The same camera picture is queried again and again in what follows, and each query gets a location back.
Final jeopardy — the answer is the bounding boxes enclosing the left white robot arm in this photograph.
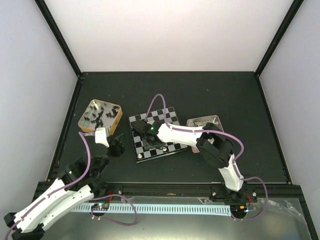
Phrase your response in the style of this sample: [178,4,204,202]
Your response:
[4,128,125,240]

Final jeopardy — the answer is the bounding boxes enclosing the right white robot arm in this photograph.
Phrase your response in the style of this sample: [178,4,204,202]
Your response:
[131,120,247,202]

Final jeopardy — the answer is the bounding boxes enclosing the black white chess board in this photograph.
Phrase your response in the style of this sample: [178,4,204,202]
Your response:
[128,106,190,164]

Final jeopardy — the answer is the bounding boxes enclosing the small circuit board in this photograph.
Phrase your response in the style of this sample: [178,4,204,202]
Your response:
[91,202,109,211]

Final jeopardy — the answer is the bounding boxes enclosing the gold tin box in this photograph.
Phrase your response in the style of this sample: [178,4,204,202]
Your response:
[78,99,123,135]

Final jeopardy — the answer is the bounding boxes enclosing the pink tin box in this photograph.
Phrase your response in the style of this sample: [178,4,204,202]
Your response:
[186,115,226,147]

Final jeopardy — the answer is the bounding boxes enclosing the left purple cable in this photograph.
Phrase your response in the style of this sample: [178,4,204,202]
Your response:
[4,131,96,240]

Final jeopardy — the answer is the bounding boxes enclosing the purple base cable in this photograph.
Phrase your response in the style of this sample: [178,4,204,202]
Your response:
[90,193,139,226]

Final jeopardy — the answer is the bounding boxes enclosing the white slotted cable duct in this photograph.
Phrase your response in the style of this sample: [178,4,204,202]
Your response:
[72,202,231,217]

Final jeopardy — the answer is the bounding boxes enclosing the black aluminium frame rail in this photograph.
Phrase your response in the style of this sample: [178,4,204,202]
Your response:
[94,182,303,203]

